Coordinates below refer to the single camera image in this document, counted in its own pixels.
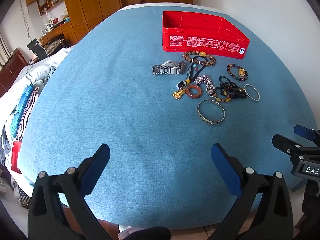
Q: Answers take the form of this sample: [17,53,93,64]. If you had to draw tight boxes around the thin silver bangle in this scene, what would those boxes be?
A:
[243,83,260,102]

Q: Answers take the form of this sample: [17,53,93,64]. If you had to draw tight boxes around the multicolour bead bracelet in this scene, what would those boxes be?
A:
[226,63,249,82]

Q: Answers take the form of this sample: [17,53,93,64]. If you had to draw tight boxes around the gold charm pendant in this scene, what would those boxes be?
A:
[238,68,247,76]

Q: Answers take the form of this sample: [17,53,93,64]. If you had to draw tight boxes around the wide silver bangle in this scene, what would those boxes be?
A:
[197,99,226,125]

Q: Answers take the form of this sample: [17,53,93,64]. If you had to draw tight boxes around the silver chain necklace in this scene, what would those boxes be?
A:
[194,74,217,98]

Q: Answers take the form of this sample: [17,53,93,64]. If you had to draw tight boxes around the black cord pendant necklace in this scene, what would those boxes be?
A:
[171,56,208,101]

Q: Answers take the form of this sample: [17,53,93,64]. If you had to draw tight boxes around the brown wooden bead bracelet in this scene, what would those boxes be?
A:
[182,50,217,68]

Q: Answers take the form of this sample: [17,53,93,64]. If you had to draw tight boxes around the silver metal wristwatch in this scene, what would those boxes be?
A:
[152,60,185,75]

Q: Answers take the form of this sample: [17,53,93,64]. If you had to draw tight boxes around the right black gloved hand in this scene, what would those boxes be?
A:
[300,180,319,239]

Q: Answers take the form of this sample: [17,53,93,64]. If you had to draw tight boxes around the red paper box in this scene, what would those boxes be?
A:
[11,141,22,174]

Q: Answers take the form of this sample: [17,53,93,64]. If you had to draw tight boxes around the pile of bedding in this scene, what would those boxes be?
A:
[0,45,75,165]

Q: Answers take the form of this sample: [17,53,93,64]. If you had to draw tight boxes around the blue felt mat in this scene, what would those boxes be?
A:
[18,6,317,229]

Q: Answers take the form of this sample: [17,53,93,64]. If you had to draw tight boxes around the dark wooden headboard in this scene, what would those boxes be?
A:
[0,48,28,97]

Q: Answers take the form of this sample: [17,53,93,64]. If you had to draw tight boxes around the red tin box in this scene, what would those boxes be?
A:
[162,10,250,59]

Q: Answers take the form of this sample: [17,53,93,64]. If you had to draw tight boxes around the black office chair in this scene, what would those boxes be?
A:
[27,38,48,61]

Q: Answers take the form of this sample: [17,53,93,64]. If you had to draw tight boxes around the wooden desk with shelves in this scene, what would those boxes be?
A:
[36,0,78,47]

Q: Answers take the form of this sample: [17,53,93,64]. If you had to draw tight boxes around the black bead necklace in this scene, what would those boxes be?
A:
[213,75,248,104]

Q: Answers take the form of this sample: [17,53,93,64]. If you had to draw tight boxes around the red agate ring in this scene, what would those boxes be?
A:
[185,84,203,100]

